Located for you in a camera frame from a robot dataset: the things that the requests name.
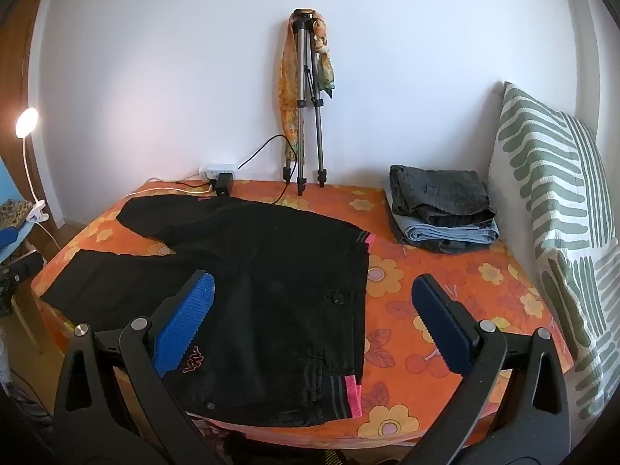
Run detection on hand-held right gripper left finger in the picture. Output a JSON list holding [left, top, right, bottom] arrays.
[[51, 270, 228, 465]]

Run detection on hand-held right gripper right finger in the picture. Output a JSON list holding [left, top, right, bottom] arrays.
[[402, 274, 573, 465]]

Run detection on black pants with pink trim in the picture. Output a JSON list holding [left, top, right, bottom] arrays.
[[41, 193, 377, 428]]

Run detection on folded light blue jeans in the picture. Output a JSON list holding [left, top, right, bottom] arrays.
[[387, 203, 501, 253]]

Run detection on folded dark grey jeans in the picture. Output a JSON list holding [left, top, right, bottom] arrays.
[[389, 165, 497, 228]]

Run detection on white power strip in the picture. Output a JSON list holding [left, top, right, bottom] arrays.
[[198, 162, 238, 180]]

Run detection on green striped white pillow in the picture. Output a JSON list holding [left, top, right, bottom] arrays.
[[487, 81, 620, 422]]

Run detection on orange patterned scarf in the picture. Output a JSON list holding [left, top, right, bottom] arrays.
[[277, 10, 337, 163]]

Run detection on white clip lamp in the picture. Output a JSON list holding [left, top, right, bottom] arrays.
[[14, 107, 52, 224]]

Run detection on white cable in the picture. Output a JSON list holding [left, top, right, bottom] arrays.
[[127, 180, 216, 199]]

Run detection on black cable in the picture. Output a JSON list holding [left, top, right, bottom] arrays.
[[177, 134, 297, 207]]

